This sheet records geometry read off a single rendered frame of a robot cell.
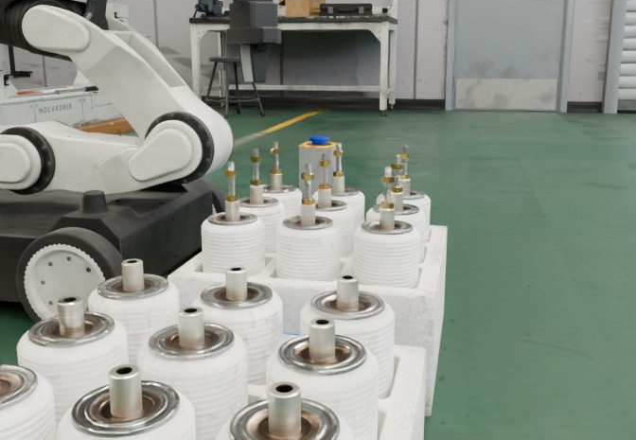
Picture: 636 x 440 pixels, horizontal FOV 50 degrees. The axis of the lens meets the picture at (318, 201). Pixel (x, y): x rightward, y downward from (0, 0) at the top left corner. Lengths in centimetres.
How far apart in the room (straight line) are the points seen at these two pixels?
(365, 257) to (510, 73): 516
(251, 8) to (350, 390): 68
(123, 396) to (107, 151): 97
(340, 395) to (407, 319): 41
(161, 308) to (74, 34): 79
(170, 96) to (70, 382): 82
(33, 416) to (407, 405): 32
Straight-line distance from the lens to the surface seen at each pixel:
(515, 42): 607
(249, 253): 102
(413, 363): 75
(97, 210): 131
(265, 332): 70
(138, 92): 140
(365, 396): 57
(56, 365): 64
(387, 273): 97
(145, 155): 135
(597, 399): 113
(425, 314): 95
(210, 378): 59
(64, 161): 150
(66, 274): 128
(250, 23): 109
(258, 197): 115
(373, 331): 67
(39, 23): 146
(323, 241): 98
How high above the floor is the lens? 50
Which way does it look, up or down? 12 degrees down
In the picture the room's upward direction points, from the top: straight up
